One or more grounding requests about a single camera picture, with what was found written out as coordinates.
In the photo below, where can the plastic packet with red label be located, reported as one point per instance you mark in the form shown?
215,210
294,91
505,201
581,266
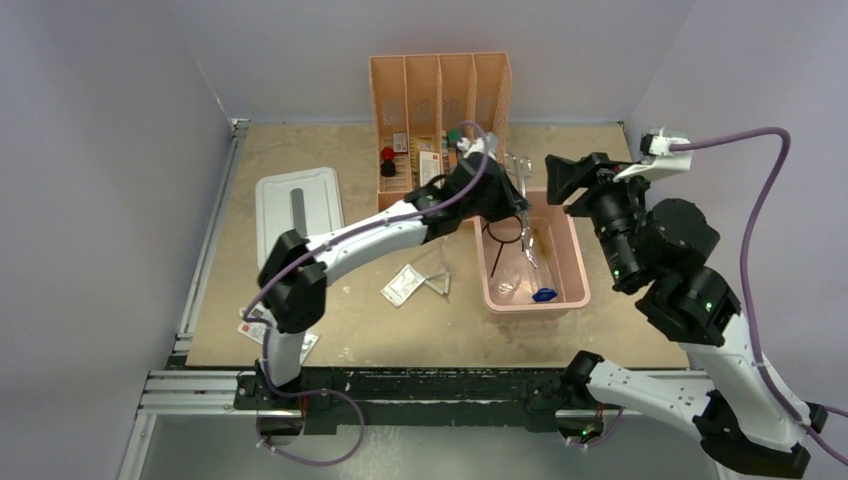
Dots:
262,318

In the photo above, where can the clay pipe triangle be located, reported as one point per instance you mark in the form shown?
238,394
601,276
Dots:
439,282

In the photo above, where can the blue plastic clip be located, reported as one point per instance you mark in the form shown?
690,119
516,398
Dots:
544,295

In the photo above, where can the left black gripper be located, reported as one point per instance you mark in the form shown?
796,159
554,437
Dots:
511,205

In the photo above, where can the red and black bottle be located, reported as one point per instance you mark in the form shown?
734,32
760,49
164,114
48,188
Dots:
387,166

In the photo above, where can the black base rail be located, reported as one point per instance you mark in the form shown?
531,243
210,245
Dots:
325,398

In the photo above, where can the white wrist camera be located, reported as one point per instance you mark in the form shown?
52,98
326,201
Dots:
657,160
488,144

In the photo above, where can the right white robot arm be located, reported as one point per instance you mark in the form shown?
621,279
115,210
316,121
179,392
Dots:
659,255

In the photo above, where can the orange plastic file organizer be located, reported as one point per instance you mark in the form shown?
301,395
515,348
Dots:
417,99

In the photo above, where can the white foil sachet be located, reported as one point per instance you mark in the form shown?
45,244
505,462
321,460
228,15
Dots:
402,286

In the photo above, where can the small clear glass beaker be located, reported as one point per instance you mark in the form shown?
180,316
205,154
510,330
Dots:
503,286

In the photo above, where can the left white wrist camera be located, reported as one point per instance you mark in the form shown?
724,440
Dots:
488,144

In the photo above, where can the pink plastic bin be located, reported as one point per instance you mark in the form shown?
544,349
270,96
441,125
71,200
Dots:
566,272

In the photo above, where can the white plastic bin lid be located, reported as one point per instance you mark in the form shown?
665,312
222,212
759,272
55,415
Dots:
307,201

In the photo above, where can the aluminium frame rail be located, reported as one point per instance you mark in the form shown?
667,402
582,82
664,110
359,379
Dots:
190,392

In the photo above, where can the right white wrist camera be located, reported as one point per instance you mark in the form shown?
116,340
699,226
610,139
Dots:
657,160

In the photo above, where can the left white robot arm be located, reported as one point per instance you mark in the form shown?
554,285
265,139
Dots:
299,270

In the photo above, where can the black wire ring stand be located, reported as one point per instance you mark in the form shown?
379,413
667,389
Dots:
486,228

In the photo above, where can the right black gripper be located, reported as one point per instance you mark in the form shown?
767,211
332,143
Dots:
592,173

